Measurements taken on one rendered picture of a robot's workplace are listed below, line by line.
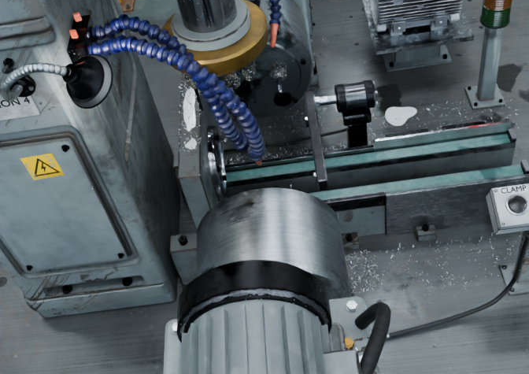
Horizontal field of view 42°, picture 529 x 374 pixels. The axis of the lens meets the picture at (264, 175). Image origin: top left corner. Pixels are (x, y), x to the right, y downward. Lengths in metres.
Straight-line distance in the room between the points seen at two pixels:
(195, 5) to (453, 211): 0.69
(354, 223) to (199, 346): 0.74
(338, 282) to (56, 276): 0.59
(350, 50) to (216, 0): 0.89
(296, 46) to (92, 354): 0.75
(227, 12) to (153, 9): 2.64
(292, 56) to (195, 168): 0.40
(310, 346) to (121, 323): 0.76
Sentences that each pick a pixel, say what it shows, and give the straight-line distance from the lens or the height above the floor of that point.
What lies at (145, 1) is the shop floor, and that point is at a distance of 3.81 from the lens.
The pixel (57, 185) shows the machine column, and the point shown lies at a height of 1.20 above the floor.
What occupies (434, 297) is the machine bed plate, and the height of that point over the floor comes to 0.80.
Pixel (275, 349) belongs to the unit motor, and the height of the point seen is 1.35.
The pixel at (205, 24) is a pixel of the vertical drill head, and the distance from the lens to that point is 1.09.
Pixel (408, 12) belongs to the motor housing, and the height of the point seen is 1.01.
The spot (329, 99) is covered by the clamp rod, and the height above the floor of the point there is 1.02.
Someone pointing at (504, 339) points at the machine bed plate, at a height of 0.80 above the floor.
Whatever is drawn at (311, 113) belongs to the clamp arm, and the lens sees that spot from 1.40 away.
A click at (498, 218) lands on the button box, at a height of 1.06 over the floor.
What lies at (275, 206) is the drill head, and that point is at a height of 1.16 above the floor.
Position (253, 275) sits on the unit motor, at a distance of 0.76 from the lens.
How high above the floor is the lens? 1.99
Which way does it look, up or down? 48 degrees down
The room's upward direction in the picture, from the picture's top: 12 degrees counter-clockwise
